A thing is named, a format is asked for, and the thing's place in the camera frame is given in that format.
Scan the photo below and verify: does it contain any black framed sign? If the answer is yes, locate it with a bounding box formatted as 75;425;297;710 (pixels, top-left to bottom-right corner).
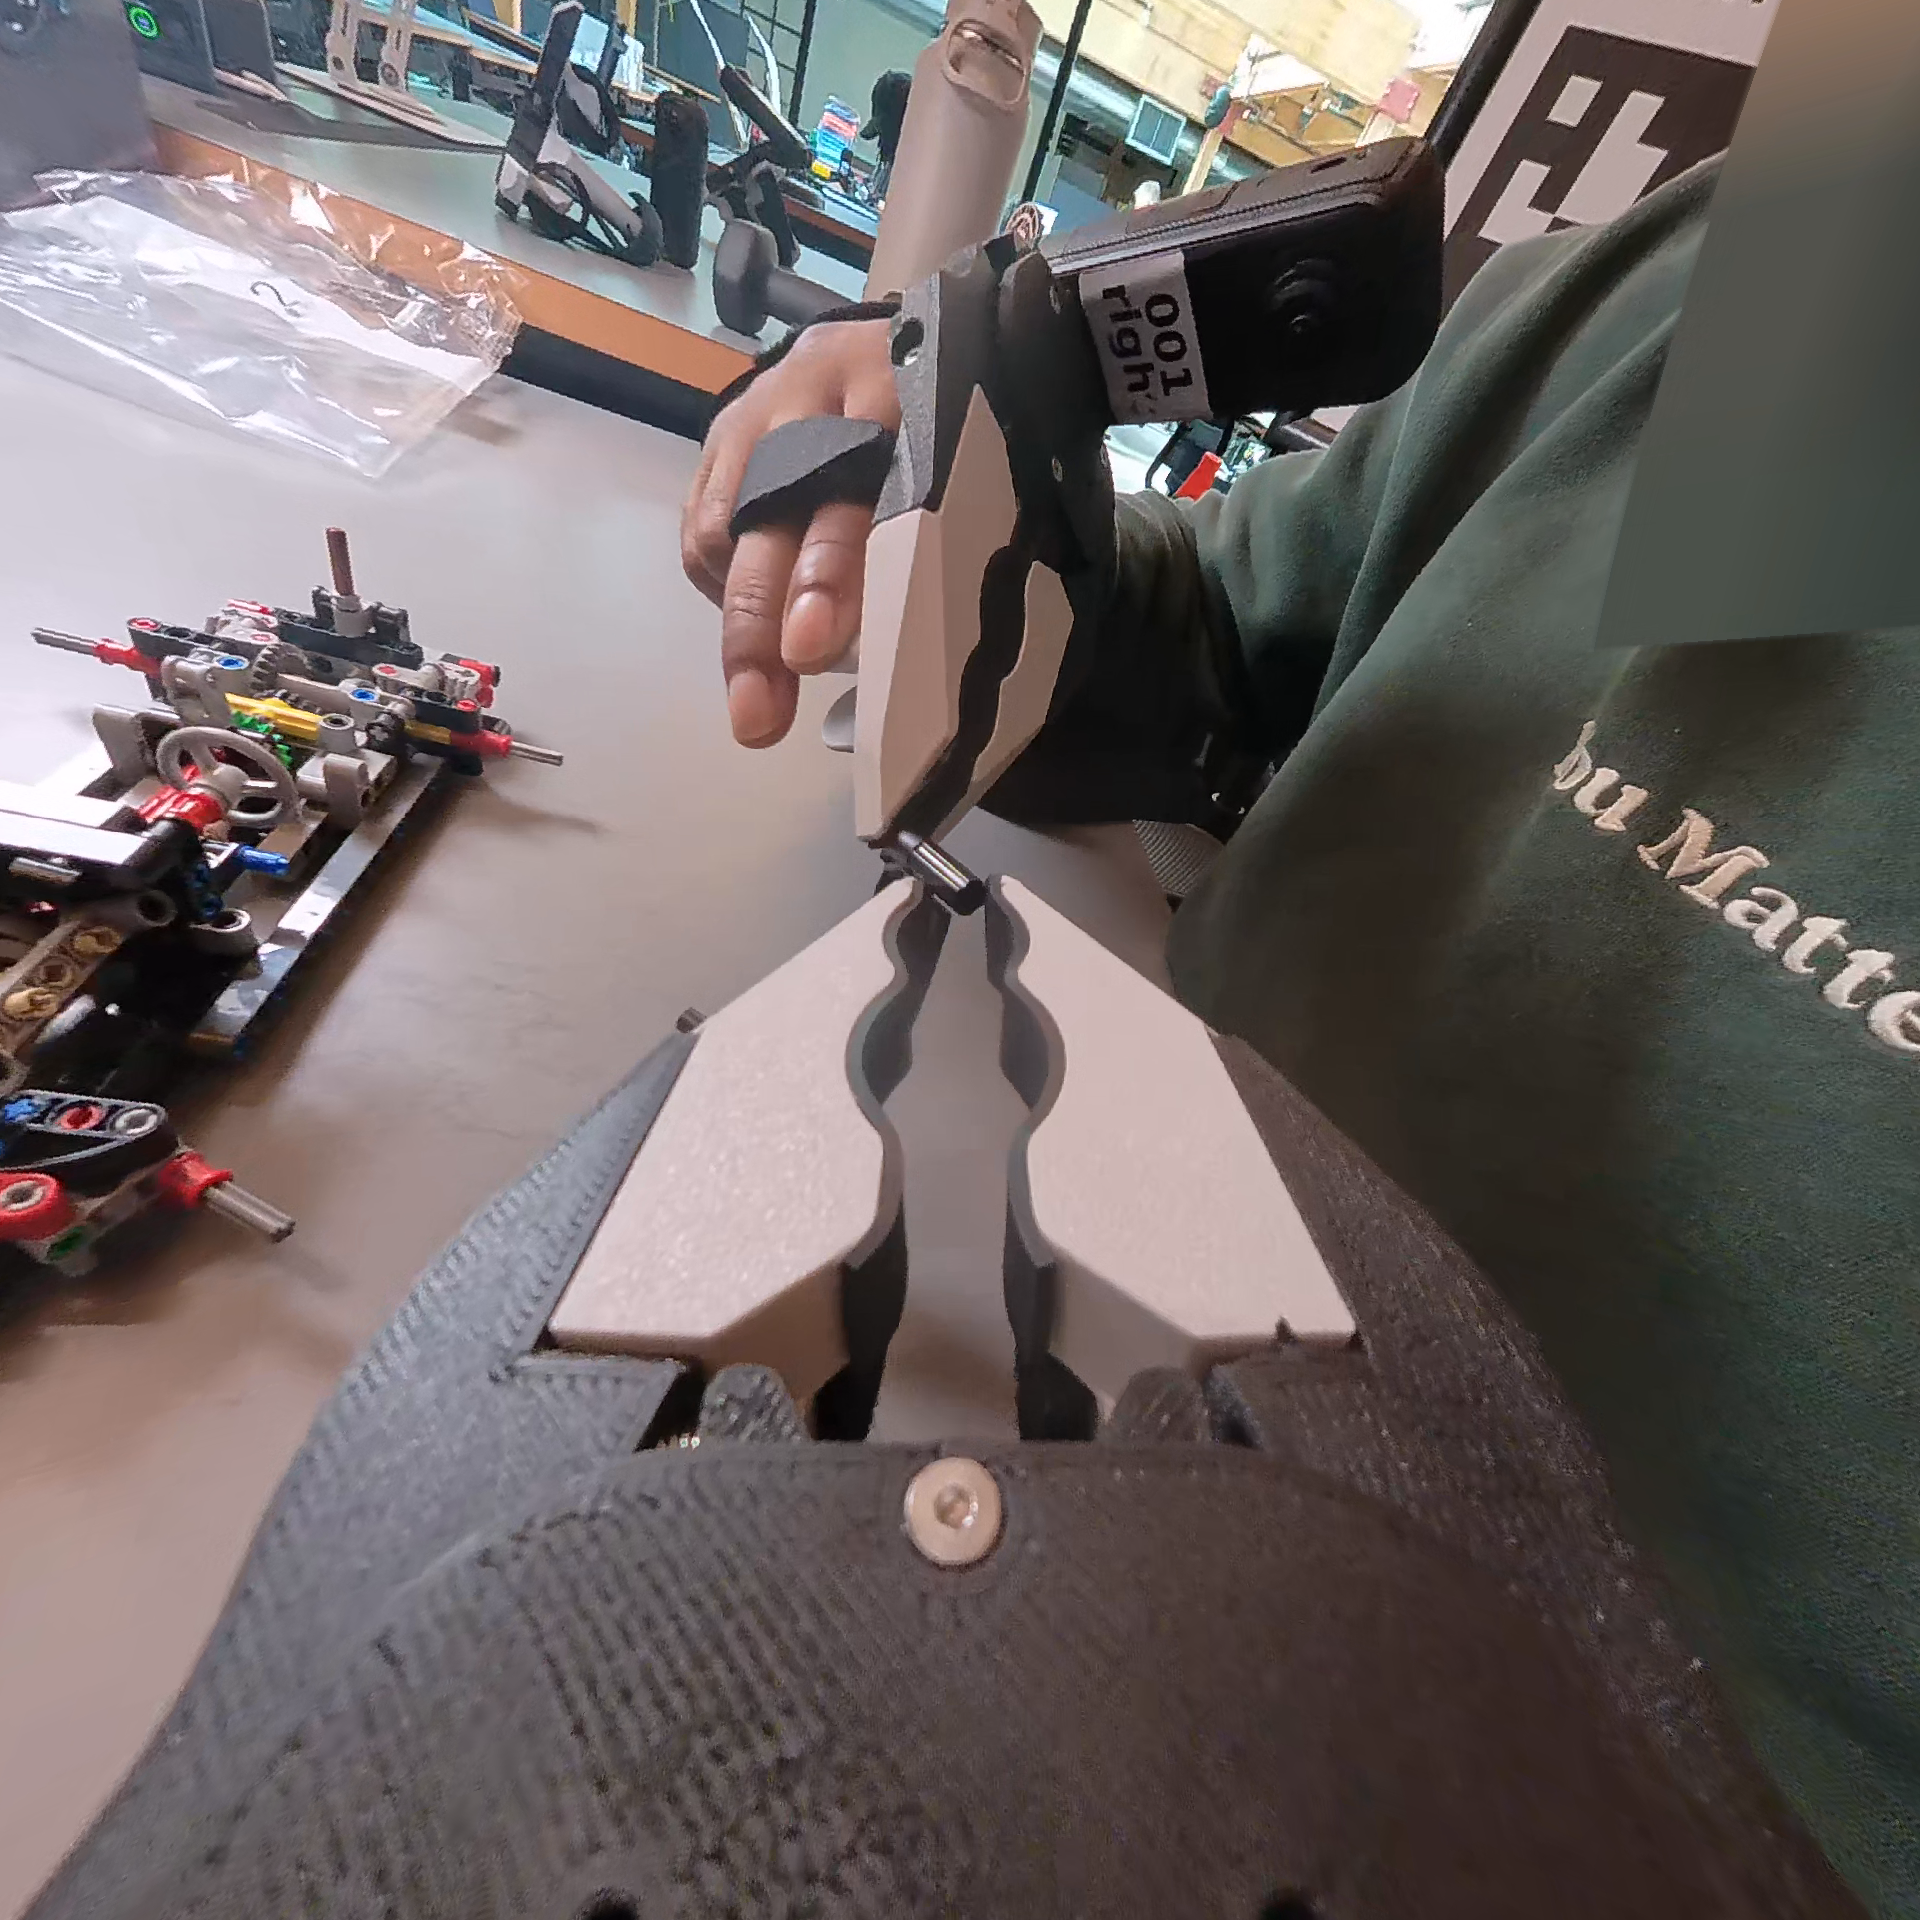
1426;0;1787;270

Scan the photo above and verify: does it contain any lego car chassis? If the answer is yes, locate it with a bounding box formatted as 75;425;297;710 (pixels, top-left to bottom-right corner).
0;524;565;1277

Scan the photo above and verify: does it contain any person's right hand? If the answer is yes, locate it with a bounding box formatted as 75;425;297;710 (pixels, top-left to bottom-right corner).
682;314;906;752

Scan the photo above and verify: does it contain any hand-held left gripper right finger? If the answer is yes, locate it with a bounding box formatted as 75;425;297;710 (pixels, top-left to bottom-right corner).
982;873;1363;1434

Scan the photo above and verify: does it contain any clear plastic bag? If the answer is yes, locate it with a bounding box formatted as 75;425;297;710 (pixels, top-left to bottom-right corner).
0;165;521;481

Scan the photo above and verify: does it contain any long background table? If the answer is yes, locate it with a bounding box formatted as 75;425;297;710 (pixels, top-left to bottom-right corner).
142;68;903;439

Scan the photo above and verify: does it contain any idle hand-held gripper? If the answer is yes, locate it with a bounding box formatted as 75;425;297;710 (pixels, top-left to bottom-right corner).
495;0;665;270

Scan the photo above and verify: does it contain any person's right forearm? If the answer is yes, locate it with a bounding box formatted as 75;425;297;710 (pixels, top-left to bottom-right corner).
982;427;1443;830

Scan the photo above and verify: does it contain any black device green light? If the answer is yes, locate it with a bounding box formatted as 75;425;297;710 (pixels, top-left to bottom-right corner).
123;0;282;91

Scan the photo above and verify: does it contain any wooden stand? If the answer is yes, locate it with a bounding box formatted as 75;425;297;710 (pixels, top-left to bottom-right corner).
323;0;452;99

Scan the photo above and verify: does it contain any black dumbbell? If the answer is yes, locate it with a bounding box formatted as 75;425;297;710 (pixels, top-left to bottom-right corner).
712;211;801;336

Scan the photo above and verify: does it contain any beige water bottle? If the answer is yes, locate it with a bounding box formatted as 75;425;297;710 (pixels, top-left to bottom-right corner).
869;0;1039;310

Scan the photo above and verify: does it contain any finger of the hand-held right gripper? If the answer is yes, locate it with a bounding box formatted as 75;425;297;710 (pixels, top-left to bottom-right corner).
853;382;1026;845
933;574;1079;838

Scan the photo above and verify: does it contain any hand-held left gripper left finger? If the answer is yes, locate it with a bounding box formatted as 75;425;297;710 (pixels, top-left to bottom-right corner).
543;874;926;1439

